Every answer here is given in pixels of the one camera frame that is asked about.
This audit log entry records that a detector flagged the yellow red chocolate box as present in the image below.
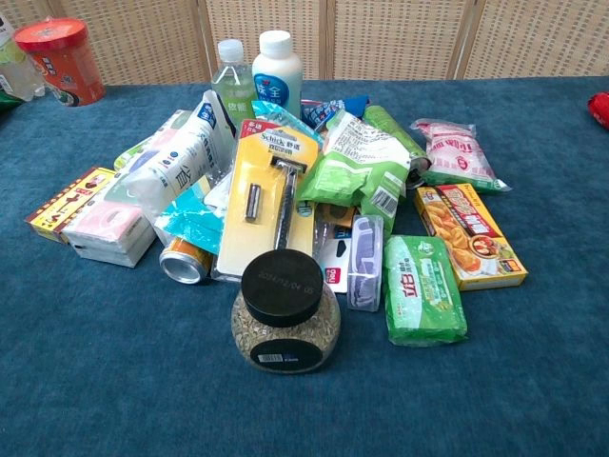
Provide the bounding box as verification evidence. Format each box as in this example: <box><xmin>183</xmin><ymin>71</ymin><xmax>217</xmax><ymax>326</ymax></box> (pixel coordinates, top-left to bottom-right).
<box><xmin>24</xmin><ymin>166</ymin><xmax>118</xmax><ymax>245</ymax></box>

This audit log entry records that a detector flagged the clear floss pick case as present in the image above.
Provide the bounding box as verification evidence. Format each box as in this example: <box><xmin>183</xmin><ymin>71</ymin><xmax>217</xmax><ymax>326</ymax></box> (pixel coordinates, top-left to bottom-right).
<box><xmin>345</xmin><ymin>214</ymin><xmax>385</xmax><ymax>313</ymax></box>

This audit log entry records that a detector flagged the yellow curry box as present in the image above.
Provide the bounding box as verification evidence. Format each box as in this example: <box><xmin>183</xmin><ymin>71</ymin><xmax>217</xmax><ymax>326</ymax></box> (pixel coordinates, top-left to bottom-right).
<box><xmin>413</xmin><ymin>183</ymin><xmax>530</xmax><ymax>292</ymax></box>

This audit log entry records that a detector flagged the orange black packet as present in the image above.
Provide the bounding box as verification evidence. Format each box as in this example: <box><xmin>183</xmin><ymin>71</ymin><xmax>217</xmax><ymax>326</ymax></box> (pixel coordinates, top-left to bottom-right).
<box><xmin>315</xmin><ymin>203</ymin><xmax>358</xmax><ymax>230</ymax></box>

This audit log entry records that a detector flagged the yellow razor blister pack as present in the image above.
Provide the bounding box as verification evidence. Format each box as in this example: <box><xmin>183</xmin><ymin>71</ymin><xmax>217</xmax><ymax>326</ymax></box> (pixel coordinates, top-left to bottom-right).
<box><xmin>210</xmin><ymin>118</ymin><xmax>322</xmax><ymax>283</ymax></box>

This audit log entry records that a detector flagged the white card package red logo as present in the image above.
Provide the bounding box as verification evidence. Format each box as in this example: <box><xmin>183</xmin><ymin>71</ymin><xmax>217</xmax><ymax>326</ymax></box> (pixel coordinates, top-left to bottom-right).
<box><xmin>313</xmin><ymin>231</ymin><xmax>354</xmax><ymax>293</ymax></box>

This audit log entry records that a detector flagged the green snack bag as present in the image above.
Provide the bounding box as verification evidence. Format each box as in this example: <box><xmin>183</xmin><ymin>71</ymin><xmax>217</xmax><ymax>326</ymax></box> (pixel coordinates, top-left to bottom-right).
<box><xmin>295</xmin><ymin>109</ymin><xmax>413</xmax><ymax>238</ymax></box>

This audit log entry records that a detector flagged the glass jar black lid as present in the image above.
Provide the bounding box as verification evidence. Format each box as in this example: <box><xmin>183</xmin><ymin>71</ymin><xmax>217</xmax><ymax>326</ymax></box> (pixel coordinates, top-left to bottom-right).
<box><xmin>230</xmin><ymin>248</ymin><xmax>343</xmax><ymax>375</ymax></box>

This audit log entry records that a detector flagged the light blue foil packet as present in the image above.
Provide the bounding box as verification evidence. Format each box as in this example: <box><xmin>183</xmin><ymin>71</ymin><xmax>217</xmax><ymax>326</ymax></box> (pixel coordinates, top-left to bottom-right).
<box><xmin>251</xmin><ymin>100</ymin><xmax>325</xmax><ymax>146</ymax></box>

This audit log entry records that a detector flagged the teal plastic packet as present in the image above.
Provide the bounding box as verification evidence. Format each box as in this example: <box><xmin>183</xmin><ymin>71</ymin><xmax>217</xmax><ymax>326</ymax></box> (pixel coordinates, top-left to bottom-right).
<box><xmin>153</xmin><ymin>182</ymin><xmax>227</xmax><ymax>256</ymax></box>

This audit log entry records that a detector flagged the blue white packet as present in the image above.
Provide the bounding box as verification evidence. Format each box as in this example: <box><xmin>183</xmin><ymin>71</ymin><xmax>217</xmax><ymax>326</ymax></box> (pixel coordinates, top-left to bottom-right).
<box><xmin>300</xmin><ymin>94</ymin><xmax>372</xmax><ymax>131</ymax></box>

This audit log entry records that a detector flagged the orange drink can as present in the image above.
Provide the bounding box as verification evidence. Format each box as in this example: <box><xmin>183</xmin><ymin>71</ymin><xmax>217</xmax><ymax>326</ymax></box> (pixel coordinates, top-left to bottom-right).
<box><xmin>158</xmin><ymin>236</ymin><xmax>214</xmax><ymax>286</ymax></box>

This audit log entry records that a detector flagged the green soap pack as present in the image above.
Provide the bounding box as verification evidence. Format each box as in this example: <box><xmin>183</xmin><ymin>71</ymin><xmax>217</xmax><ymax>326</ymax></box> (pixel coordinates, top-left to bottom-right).
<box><xmin>383</xmin><ymin>233</ymin><xmax>469</xmax><ymax>348</ymax></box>

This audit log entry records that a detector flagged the green cylindrical tube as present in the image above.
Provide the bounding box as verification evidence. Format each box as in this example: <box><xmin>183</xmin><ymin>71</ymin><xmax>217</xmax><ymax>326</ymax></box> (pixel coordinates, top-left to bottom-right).
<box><xmin>363</xmin><ymin>105</ymin><xmax>432</xmax><ymax>189</ymax></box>

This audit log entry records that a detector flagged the white rolled bag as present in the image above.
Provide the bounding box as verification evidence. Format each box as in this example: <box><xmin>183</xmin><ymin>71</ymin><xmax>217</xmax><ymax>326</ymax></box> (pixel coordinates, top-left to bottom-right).
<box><xmin>122</xmin><ymin>89</ymin><xmax>237</xmax><ymax>216</ymax></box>

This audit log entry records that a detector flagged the white bottle blue label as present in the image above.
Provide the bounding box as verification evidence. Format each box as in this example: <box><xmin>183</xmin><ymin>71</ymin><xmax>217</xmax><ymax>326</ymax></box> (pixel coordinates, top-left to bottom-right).
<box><xmin>251</xmin><ymin>30</ymin><xmax>305</xmax><ymax>120</ymax></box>

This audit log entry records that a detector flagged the clear bottle white cap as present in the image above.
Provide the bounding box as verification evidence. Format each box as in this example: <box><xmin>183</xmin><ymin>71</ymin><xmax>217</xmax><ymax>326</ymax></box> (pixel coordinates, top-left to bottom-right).
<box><xmin>210</xmin><ymin>39</ymin><xmax>259</xmax><ymax>130</ymax></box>

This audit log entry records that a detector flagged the pink white plastic bag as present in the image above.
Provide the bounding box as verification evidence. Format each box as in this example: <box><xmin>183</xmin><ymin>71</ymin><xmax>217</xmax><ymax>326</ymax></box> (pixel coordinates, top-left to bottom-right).
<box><xmin>409</xmin><ymin>118</ymin><xmax>513</xmax><ymax>194</ymax></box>

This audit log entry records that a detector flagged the pink white tissue pack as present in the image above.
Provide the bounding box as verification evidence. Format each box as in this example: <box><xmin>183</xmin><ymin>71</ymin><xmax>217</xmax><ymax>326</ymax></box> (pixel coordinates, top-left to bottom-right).
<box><xmin>61</xmin><ymin>171</ymin><xmax>159</xmax><ymax>269</ymax></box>

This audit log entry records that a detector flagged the wicker folding screen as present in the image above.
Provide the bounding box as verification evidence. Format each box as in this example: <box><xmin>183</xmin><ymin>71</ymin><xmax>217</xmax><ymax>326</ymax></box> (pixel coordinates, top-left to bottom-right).
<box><xmin>0</xmin><ymin>0</ymin><xmax>609</xmax><ymax>88</ymax></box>

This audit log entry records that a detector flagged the red lidded paper cup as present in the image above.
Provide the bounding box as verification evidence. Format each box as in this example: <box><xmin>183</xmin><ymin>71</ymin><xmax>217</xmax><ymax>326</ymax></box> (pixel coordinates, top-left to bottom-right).
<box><xmin>13</xmin><ymin>17</ymin><xmax>107</xmax><ymax>108</ymax></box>

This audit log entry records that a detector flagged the red bag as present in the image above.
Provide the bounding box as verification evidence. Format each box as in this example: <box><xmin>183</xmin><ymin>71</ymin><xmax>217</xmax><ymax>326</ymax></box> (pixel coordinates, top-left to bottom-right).
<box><xmin>586</xmin><ymin>91</ymin><xmax>609</xmax><ymax>131</ymax></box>

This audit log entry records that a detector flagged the clear bottle lime label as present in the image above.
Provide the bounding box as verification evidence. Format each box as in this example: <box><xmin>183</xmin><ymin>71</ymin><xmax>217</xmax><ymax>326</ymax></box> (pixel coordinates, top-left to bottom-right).
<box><xmin>0</xmin><ymin>12</ymin><xmax>48</xmax><ymax>103</ymax></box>

